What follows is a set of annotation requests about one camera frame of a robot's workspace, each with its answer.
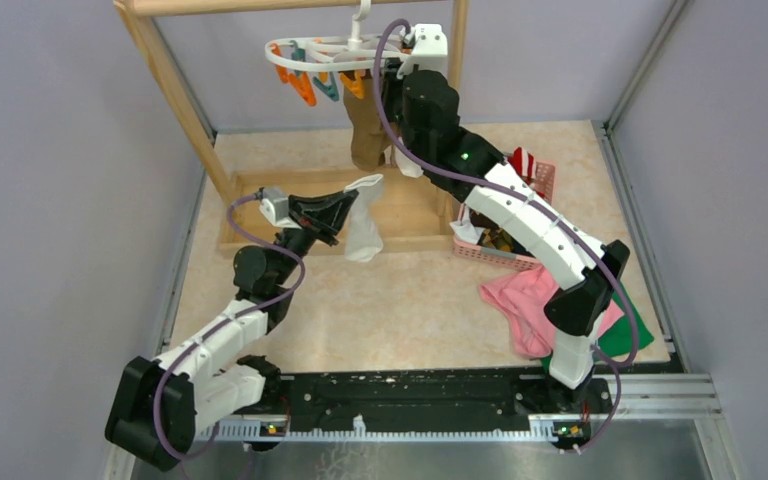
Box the pink plastic basket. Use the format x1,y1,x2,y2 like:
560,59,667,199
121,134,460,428
453,157,556,271

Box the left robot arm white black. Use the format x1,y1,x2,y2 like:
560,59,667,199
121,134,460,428
104,187,360,472

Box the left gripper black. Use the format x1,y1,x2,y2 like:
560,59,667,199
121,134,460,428
271,188,358,285

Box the green cloth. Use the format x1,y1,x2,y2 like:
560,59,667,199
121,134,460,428
521,278,654,358

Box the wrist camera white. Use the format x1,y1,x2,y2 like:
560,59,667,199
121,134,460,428
396,23,448,79
259,186,297,228

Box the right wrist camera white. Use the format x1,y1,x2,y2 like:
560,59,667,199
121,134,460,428
396,23,448,79

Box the red white striped sock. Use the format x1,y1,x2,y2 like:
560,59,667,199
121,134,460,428
508,147,535,183

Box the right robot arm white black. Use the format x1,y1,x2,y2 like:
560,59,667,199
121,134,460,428
372,60,630,412

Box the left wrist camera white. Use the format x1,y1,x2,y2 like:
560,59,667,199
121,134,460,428
259,186,297,228

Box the pink cloth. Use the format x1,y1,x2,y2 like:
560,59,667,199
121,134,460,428
479,267,631,360

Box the white round clip hanger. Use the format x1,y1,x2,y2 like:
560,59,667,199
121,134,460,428
265,1,443,107

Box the wooden clothes rack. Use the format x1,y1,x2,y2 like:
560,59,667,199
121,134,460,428
114,1,468,253

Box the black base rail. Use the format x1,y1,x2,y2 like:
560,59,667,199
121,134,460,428
224,362,614,452

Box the brown sock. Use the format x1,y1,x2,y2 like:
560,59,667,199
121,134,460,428
343,74,392,172

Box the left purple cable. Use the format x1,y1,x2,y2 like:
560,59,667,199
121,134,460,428
152,190,307,480

